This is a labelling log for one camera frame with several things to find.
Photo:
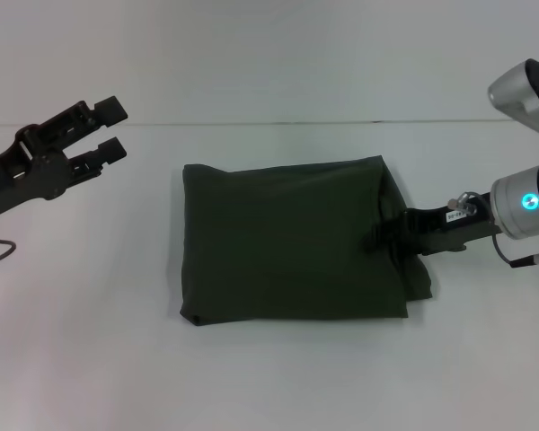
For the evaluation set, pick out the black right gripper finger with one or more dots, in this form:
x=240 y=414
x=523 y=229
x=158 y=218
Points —
x=386 y=233

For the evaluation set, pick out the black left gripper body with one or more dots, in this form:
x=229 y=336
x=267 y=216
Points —
x=18 y=173

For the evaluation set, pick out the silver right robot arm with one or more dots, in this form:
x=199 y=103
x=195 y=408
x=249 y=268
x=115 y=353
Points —
x=527 y=188

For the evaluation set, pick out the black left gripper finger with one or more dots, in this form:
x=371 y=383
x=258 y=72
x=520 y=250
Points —
x=99 y=159
x=81 y=117

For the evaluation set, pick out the dark green shirt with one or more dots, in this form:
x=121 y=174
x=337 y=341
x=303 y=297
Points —
x=292 y=242

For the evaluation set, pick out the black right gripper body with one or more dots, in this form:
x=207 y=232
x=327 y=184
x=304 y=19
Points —
x=453 y=229

